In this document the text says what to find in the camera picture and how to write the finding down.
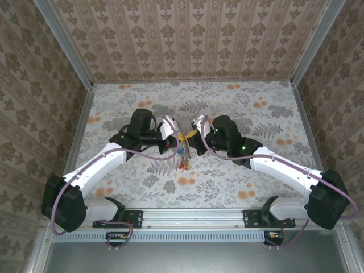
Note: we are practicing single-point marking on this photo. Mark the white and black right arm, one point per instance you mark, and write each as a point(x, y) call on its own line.
point(284, 170)

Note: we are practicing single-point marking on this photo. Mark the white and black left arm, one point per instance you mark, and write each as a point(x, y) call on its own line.
point(96, 167)

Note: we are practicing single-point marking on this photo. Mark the grey metal sheet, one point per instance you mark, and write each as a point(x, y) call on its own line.
point(199, 258)

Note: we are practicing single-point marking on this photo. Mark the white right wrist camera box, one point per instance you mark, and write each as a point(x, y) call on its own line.
point(199, 119)

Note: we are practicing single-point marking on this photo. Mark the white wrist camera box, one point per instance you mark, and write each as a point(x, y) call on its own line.
point(167, 130)
point(199, 119)

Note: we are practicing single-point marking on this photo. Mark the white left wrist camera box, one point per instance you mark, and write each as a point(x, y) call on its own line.
point(167, 130)

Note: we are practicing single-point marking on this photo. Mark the aluminium side rail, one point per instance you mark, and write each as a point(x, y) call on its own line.
point(307, 122)
point(82, 119)

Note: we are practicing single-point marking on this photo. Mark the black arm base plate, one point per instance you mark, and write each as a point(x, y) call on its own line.
point(133, 219)
point(253, 219)

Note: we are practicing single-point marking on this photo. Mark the aluminium frame post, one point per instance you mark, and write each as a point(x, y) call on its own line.
point(65, 42)
point(315, 42)

